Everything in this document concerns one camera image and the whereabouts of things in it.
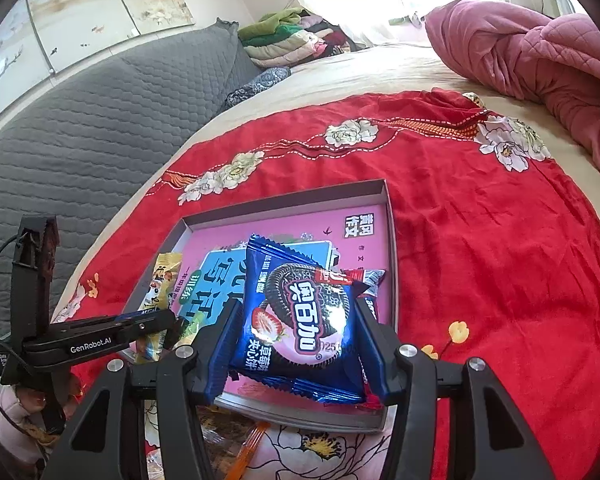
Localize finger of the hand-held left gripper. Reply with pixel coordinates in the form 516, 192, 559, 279
111, 309, 161, 329
124, 309, 181, 349

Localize grey quilted headboard cover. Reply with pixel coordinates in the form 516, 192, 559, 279
0, 19, 261, 342

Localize blue cookie packet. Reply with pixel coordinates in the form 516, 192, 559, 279
227, 232, 374, 406

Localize green cloth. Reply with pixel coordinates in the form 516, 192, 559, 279
389, 10, 427, 27

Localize person's left forearm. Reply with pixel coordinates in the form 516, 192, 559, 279
0, 386, 47, 467

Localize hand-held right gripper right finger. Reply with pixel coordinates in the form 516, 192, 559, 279
354, 302, 556, 480

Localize orange clear snack packet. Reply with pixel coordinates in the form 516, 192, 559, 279
200, 407, 272, 480

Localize pink box lid tray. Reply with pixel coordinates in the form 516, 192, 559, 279
120, 178, 399, 434

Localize yellow cartoon snack packet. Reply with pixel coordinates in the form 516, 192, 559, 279
134, 251, 204, 365

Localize pink book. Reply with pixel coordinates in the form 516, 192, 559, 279
130, 205, 390, 415

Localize pile of folded clothes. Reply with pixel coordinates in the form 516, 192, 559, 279
237, 6, 366, 69

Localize beige bed sheet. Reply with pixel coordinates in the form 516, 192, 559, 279
50, 42, 600, 326

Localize dark patterned cloth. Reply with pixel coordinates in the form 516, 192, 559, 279
224, 66, 294, 109

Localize red candy packet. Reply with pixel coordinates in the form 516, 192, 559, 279
342, 268, 388, 408

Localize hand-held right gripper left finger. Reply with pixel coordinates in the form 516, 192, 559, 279
40, 304, 245, 480

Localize person's left hand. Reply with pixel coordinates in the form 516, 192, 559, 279
12, 375, 84, 426

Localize pink quilt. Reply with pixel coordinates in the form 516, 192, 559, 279
424, 0, 600, 189

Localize floral wall painting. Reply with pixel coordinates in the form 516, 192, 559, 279
0, 0, 197, 127

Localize red floral blanket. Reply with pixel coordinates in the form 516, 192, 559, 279
50, 87, 600, 480

